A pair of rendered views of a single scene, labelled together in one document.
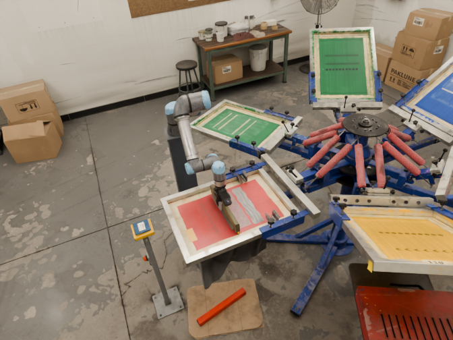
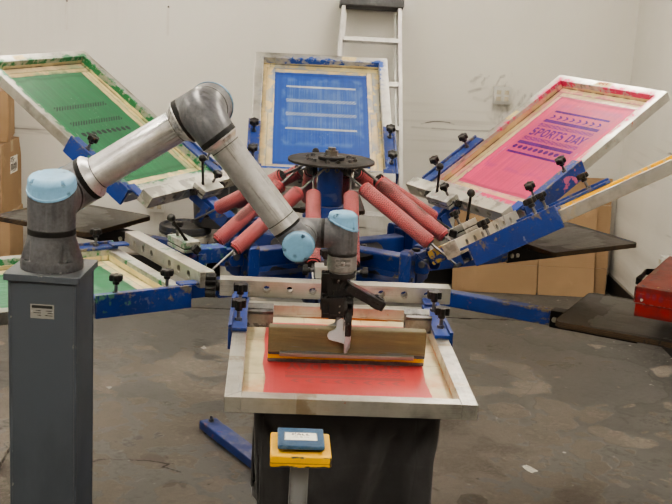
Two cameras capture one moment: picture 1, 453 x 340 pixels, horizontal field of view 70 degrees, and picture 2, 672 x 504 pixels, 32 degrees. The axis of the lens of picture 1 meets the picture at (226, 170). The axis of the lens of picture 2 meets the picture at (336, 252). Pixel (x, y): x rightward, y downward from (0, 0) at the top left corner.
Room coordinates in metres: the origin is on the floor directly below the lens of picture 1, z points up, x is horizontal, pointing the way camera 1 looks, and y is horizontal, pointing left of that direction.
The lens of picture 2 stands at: (0.65, 2.83, 1.97)
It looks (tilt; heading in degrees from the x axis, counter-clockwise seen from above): 14 degrees down; 287
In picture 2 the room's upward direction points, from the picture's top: 3 degrees clockwise
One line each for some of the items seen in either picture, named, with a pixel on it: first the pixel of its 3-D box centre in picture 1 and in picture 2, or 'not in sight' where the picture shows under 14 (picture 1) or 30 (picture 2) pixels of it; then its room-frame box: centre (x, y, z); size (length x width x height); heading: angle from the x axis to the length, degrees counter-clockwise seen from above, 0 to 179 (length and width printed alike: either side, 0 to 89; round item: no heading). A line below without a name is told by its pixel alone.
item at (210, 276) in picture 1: (236, 256); not in sight; (1.29, -0.02, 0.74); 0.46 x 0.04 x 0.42; 111
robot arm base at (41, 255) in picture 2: (176, 125); (51, 246); (2.15, 0.36, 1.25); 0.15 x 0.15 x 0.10
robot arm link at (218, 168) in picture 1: (218, 171); (341, 233); (1.51, 0.05, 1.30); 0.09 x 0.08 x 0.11; 15
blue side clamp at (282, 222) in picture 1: (282, 224); (436, 327); (1.33, -0.32, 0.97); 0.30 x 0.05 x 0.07; 111
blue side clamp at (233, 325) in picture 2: (243, 173); (238, 320); (1.85, -0.12, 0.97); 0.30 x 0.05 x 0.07; 111
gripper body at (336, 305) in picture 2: (220, 189); (338, 293); (1.51, 0.05, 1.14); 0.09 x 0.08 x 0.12; 21
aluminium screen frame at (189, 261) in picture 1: (228, 209); (342, 353); (1.50, 0.01, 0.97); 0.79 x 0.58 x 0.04; 111
